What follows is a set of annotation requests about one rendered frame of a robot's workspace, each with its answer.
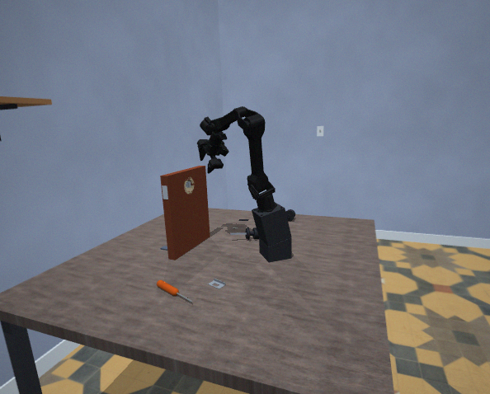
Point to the brown wooden door slab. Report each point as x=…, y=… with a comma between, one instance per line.
x=186, y=211

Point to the orange-handled screwdriver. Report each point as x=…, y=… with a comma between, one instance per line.
x=170, y=289

